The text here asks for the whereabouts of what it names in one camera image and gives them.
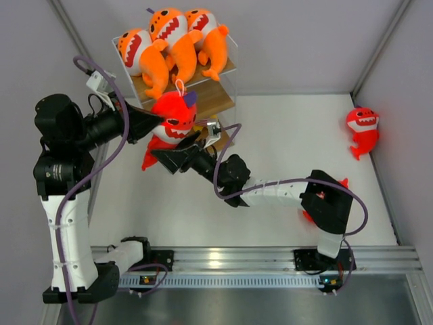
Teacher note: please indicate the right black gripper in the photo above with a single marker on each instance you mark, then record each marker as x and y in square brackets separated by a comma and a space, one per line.
[183, 158]

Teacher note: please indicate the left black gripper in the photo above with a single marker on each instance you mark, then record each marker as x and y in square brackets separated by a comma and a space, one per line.
[143, 122]

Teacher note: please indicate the large orange shark plush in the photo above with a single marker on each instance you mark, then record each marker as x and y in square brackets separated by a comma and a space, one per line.
[170, 24]

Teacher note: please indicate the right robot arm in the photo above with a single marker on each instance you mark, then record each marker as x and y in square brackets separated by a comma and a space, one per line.
[325, 200]

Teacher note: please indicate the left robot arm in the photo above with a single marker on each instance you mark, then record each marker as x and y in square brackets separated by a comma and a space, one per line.
[63, 175]

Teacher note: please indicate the striped yellow-footed plush right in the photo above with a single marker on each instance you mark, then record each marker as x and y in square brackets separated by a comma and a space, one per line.
[200, 125]

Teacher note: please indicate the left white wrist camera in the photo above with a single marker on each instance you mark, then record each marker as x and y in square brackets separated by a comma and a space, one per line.
[100, 87]

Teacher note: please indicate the white wire wooden shelf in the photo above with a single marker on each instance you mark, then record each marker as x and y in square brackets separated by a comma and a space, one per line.
[212, 98]

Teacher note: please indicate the aluminium mounting rail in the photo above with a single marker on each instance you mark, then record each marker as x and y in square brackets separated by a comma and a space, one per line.
[368, 259]

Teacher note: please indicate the white slotted cable duct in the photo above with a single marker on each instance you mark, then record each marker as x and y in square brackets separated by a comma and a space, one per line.
[220, 281]

